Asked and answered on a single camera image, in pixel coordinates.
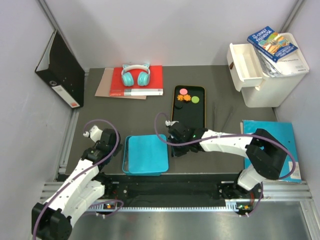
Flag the teal tin lid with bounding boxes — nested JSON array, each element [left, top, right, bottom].
[[127, 134, 169, 176]]

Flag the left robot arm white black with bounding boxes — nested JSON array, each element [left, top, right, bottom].
[[31, 125, 122, 240]]

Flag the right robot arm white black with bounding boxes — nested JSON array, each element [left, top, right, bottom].
[[165, 120, 288, 199]]

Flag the black cookie tray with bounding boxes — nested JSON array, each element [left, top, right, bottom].
[[171, 85, 206, 129]]

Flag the black round cookie left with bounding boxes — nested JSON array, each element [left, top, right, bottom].
[[174, 101, 184, 110]]

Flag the orange flower cookie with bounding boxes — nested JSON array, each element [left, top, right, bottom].
[[177, 94, 185, 101], [183, 94, 192, 102]]

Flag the green round cookie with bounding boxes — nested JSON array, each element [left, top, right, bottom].
[[191, 96, 200, 104]]

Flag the teal cookie tin box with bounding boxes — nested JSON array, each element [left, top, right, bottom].
[[122, 136, 162, 177]]

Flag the pink round cookie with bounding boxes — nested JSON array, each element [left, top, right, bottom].
[[179, 88, 188, 96]]

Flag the red book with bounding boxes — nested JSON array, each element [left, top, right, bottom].
[[109, 64, 164, 97]]

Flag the brown cardboard folder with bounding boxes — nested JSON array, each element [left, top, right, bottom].
[[94, 68, 147, 100]]

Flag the teal cat ear headphones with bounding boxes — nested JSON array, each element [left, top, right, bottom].
[[121, 63, 151, 87]]

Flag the white drawer unit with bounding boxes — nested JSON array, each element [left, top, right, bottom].
[[226, 43, 310, 108]]

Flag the blue folder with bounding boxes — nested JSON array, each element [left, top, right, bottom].
[[240, 120, 302, 183]]

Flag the blue paperback book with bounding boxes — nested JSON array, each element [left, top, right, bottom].
[[247, 26, 298, 63]]

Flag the white booklet stack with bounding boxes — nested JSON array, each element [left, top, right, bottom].
[[255, 50, 309, 78]]

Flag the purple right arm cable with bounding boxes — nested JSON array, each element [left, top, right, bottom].
[[154, 112, 300, 217]]

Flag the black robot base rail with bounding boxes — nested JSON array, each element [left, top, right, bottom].
[[98, 173, 262, 208]]

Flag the grey cable duct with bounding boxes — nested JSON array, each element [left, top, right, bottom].
[[84, 201, 253, 213]]

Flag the black ring binder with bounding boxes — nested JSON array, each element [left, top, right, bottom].
[[34, 31, 85, 109]]

